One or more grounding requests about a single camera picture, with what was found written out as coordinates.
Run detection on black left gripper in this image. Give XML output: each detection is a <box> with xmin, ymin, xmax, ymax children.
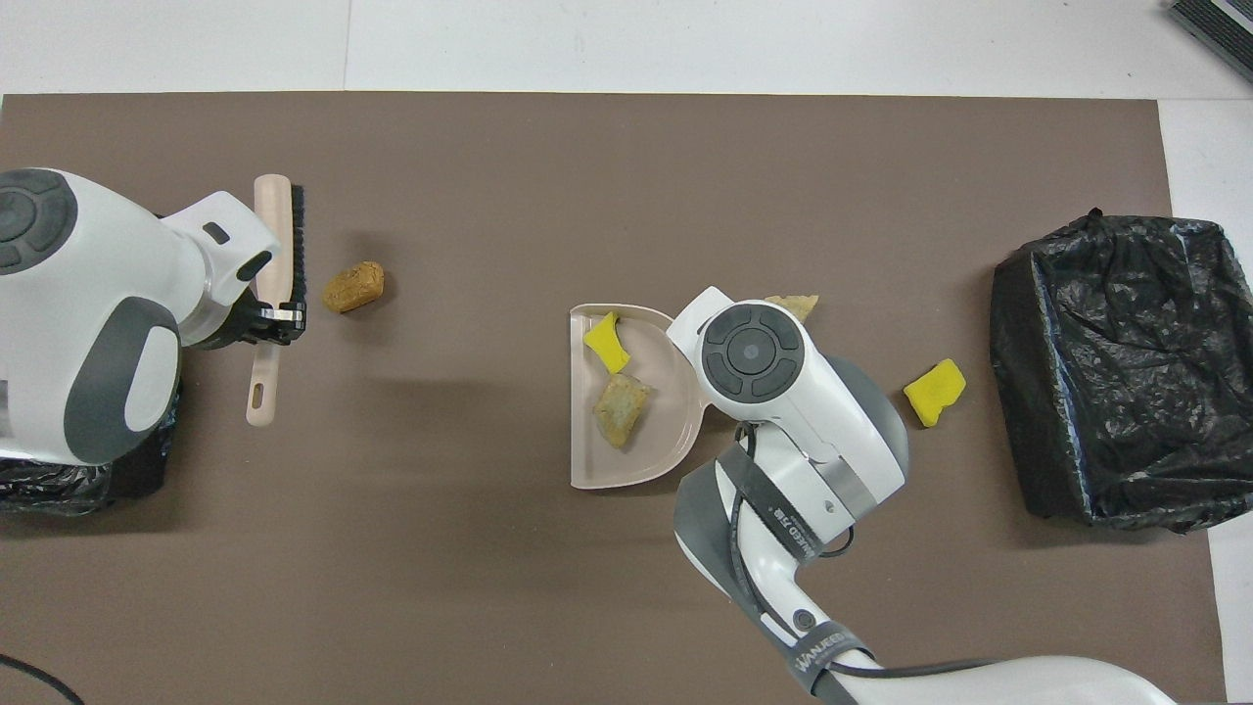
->
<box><xmin>201</xmin><ymin>300</ymin><xmax>307</xmax><ymax>351</ymax></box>

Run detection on brown textured cylinder piece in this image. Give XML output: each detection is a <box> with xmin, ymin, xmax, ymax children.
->
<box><xmin>322</xmin><ymin>260</ymin><xmax>386</xmax><ymax>314</ymax></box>

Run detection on beige hand brush black bristles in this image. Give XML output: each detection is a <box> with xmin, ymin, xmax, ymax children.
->
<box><xmin>246</xmin><ymin>174</ymin><xmax>308</xmax><ymax>428</ymax></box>

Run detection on yellow sponge piece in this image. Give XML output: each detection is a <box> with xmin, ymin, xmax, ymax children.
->
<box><xmin>902</xmin><ymin>358</ymin><xmax>967</xmax><ymax>429</ymax></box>
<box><xmin>583</xmin><ymin>311</ymin><xmax>632</xmax><ymax>375</ymax></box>

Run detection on beige plastic dustpan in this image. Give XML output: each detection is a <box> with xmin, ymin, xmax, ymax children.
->
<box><xmin>570</xmin><ymin>303</ymin><xmax>706</xmax><ymax>491</ymax></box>

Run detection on black bag lined bin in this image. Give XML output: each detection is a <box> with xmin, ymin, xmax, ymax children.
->
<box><xmin>989</xmin><ymin>208</ymin><xmax>1253</xmax><ymax>535</ymax></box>
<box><xmin>0</xmin><ymin>382</ymin><xmax>187</xmax><ymax>517</ymax></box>

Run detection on brown table mat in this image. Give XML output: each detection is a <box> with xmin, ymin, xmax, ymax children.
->
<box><xmin>0</xmin><ymin>92</ymin><xmax>1227</xmax><ymax>705</ymax></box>

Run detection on dark ribbed grille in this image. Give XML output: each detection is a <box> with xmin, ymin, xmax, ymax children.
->
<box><xmin>1167</xmin><ymin>0</ymin><xmax>1253</xmax><ymax>84</ymax></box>

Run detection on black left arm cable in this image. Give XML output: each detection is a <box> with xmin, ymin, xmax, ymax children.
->
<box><xmin>0</xmin><ymin>652</ymin><xmax>89</xmax><ymax>705</ymax></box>

